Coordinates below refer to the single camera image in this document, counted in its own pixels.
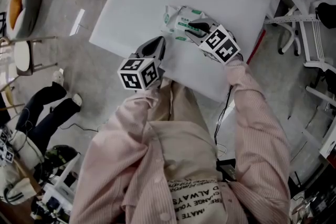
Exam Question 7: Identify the black hanging bag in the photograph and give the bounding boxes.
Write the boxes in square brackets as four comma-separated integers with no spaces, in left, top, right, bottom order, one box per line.
[314,2,336,29]

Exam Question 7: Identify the black hanging cable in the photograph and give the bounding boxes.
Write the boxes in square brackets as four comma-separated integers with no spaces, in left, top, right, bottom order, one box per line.
[214,85,234,161]

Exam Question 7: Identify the idle hand-held gripper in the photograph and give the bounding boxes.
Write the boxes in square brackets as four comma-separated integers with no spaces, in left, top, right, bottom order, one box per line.
[0,127,15,166]

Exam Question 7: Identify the white shelf frame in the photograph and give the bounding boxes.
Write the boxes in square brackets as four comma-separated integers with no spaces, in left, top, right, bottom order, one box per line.
[39,154,79,218]

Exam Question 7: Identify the white tissue packet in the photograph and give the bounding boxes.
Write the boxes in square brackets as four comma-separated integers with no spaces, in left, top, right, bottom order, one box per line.
[161,4,218,42]

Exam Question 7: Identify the white metal frame table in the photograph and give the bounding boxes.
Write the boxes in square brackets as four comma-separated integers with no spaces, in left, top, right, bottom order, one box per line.
[288,85,336,166]

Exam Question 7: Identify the white mesh office chair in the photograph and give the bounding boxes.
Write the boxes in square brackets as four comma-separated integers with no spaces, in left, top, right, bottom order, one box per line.
[278,6,336,71]

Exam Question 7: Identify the person's torso in pink shirt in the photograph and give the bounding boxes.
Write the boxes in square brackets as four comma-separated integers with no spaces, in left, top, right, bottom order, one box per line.
[69,112,292,224]

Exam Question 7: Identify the person's right forearm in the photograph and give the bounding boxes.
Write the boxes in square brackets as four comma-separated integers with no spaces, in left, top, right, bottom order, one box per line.
[223,57,267,126]

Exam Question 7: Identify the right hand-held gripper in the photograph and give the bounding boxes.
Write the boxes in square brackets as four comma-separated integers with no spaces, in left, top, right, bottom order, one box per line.
[183,17,242,66]

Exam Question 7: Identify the grey armchair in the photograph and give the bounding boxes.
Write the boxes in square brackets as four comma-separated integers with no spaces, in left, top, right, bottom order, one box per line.
[6,0,41,40]

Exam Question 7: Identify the wooden chair with white seat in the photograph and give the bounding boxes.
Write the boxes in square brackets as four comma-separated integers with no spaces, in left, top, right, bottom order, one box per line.
[0,35,58,77]

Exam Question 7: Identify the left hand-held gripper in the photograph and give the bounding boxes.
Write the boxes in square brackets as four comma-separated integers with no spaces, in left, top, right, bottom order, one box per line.
[117,36,166,92]

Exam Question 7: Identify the red strip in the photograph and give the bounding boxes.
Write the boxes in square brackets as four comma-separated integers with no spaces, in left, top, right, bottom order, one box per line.
[246,28,266,65]

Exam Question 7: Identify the person's left forearm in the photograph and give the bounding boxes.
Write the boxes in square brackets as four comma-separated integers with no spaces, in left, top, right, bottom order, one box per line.
[99,83,169,145]

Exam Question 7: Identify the black green device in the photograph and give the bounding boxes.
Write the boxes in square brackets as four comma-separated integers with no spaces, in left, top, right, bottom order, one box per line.
[43,144,81,176]

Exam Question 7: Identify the orange cushion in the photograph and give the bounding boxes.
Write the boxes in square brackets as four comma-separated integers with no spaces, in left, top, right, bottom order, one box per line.
[9,0,24,29]

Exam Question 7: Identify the black waist box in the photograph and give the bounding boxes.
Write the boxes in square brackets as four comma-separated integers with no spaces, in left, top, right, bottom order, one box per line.
[216,159,238,183]

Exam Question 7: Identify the round beige side table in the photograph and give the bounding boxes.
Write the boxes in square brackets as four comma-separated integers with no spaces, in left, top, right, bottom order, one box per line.
[0,76,26,113]

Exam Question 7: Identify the person's legs in beige trousers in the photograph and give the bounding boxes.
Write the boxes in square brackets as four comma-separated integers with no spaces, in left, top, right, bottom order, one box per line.
[152,78,211,129]

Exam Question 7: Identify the beige canvas bag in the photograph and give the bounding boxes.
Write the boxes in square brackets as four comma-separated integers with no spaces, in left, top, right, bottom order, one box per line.
[0,136,40,205]

